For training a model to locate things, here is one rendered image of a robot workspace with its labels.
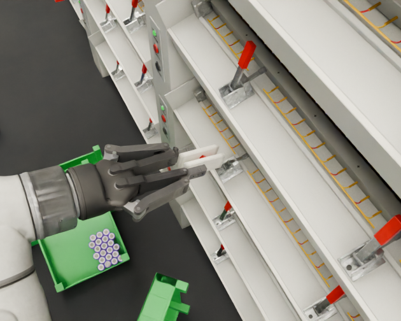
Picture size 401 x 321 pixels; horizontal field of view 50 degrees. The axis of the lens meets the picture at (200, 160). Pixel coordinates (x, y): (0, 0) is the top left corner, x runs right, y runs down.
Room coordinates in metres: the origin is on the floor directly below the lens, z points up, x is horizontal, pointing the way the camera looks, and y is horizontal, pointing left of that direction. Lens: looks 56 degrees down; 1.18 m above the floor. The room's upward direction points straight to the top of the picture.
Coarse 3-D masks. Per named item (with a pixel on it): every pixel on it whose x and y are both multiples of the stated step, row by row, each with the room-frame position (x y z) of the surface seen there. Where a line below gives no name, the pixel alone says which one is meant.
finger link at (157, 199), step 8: (176, 184) 0.32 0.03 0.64; (184, 184) 0.33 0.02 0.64; (160, 192) 0.31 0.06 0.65; (168, 192) 0.31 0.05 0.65; (176, 192) 0.32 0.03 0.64; (184, 192) 0.32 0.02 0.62; (144, 200) 0.29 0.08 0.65; (152, 200) 0.29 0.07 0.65; (160, 200) 0.30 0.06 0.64; (168, 200) 0.31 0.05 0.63; (136, 208) 0.28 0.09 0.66; (144, 208) 0.28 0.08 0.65; (152, 208) 0.29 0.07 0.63
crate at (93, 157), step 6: (96, 150) 0.79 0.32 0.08; (84, 156) 0.78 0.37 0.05; (90, 156) 0.79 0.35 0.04; (96, 156) 0.79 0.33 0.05; (102, 156) 0.78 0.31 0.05; (66, 162) 0.76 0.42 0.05; (72, 162) 0.77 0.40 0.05; (78, 162) 0.77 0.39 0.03; (90, 162) 0.79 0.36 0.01; (96, 162) 0.79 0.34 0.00; (66, 168) 0.75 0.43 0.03; (36, 240) 0.51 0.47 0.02
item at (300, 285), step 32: (192, 96) 0.57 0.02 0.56; (192, 128) 0.51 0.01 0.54; (224, 128) 0.50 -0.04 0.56; (224, 160) 0.43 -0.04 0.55; (224, 192) 0.37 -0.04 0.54; (256, 192) 0.36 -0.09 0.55; (256, 224) 0.31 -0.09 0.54; (288, 224) 0.30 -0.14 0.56; (288, 256) 0.25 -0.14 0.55; (288, 288) 0.21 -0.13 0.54; (320, 288) 0.20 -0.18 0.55; (352, 320) 0.16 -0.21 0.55
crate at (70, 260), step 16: (80, 224) 0.54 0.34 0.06; (96, 224) 0.55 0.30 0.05; (112, 224) 0.55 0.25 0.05; (48, 240) 0.50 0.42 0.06; (64, 240) 0.50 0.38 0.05; (80, 240) 0.50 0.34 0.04; (48, 256) 0.45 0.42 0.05; (64, 256) 0.46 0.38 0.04; (80, 256) 0.46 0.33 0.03; (128, 256) 0.44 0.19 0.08; (64, 272) 0.42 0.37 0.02; (80, 272) 0.42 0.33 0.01; (96, 272) 0.42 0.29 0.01; (64, 288) 0.36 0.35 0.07
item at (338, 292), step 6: (336, 288) 0.18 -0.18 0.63; (330, 294) 0.18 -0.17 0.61; (336, 294) 0.17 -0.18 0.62; (342, 294) 0.17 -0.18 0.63; (324, 300) 0.17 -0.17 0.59; (330, 300) 0.17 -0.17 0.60; (336, 300) 0.17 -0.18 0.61; (318, 306) 0.17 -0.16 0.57; (324, 306) 0.17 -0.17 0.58; (318, 312) 0.16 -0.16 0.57
